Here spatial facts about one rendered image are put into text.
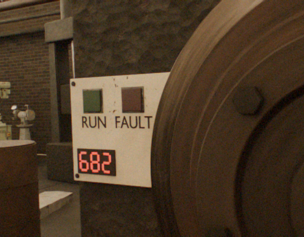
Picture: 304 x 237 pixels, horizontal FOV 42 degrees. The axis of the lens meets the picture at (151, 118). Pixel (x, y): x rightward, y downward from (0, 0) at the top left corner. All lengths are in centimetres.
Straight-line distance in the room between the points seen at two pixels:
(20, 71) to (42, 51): 84
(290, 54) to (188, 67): 15
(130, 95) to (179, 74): 20
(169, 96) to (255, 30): 12
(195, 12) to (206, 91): 23
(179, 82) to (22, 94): 923
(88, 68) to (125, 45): 9
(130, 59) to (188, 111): 26
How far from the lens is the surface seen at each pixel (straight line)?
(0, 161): 309
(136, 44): 66
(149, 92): 63
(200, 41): 45
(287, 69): 33
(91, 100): 68
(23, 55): 964
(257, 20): 41
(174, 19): 64
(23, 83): 961
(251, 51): 39
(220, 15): 44
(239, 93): 33
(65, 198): 483
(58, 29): 625
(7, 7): 903
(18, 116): 921
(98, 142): 69
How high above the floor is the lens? 120
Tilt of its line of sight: 3 degrees down
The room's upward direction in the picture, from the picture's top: 2 degrees counter-clockwise
